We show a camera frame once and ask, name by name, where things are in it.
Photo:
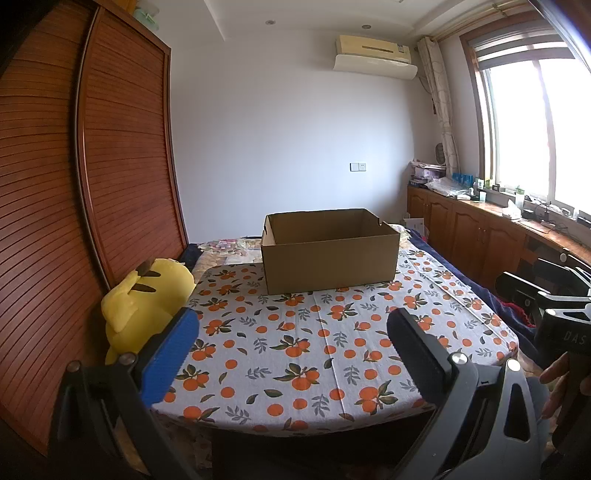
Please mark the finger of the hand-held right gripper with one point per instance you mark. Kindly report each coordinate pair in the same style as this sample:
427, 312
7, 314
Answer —
521, 286

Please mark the wall air conditioner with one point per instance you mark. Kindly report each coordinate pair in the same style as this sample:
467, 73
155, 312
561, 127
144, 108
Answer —
374, 57

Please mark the white tissue box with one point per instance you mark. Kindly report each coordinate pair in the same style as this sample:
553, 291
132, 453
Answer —
511, 211

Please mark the wooden slatted wardrobe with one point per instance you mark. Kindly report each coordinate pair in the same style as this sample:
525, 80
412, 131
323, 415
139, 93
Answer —
115, 161

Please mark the white paper bag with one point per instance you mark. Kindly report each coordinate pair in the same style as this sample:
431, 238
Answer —
414, 228

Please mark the cardboard box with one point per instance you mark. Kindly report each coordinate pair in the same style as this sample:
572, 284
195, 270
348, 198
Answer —
323, 267

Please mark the yellow plush toy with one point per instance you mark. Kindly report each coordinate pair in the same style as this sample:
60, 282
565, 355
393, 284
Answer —
147, 295

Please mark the wooden counter cabinet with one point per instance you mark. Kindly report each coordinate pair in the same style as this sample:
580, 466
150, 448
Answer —
461, 230

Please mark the patterned curtain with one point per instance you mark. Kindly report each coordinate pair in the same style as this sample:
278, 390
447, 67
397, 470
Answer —
441, 101

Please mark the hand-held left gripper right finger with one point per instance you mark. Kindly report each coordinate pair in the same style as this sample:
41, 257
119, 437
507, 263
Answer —
420, 360

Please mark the red cloth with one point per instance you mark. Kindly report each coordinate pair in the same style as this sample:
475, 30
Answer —
519, 314

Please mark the person's right hand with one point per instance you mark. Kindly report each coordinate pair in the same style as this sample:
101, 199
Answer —
558, 378

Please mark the white wall switch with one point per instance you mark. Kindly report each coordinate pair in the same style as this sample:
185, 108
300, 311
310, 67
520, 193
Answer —
358, 166

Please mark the orange-print tablecloth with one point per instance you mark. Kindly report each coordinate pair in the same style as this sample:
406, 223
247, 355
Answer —
300, 332

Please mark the green plastic container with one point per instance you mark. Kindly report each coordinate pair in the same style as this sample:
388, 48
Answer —
147, 10

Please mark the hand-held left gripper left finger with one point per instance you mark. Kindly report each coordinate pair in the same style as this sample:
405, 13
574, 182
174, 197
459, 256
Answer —
168, 360

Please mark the small desk fan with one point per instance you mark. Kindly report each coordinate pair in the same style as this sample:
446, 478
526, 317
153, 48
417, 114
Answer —
442, 154

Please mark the clear plastic bag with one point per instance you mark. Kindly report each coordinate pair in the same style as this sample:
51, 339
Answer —
448, 187

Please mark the black desk device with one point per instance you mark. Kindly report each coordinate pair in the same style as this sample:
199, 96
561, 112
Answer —
529, 214

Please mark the wooden-framed window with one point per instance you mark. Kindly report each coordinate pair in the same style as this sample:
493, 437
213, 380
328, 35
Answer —
521, 129

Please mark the blue bottle pack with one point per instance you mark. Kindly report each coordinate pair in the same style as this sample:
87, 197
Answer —
464, 177

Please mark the green-capped bottle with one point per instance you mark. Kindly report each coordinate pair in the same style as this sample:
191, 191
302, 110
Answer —
520, 197

